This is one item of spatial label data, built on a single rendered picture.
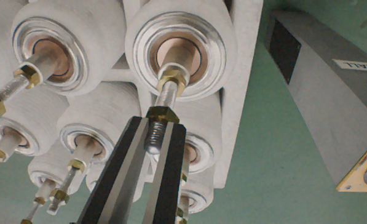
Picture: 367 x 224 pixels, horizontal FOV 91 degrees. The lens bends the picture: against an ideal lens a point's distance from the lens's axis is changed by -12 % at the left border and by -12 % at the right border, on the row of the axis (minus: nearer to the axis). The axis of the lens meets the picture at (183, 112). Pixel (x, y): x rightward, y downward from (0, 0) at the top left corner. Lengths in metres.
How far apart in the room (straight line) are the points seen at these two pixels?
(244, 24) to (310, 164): 0.58
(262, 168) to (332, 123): 0.52
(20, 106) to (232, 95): 0.28
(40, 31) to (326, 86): 0.26
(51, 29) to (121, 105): 0.12
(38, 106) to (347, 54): 0.38
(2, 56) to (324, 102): 0.33
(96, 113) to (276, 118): 0.44
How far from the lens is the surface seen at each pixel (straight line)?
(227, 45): 0.16
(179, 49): 0.16
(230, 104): 0.28
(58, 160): 0.39
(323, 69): 0.23
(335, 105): 0.21
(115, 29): 0.23
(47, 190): 0.41
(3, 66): 0.28
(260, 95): 0.50
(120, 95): 0.28
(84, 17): 0.20
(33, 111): 0.32
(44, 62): 0.20
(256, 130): 0.58
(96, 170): 0.35
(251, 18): 0.23
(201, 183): 0.31
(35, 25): 0.21
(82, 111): 0.25
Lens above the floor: 0.40
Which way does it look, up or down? 50 degrees down
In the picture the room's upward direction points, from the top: 171 degrees counter-clockwise
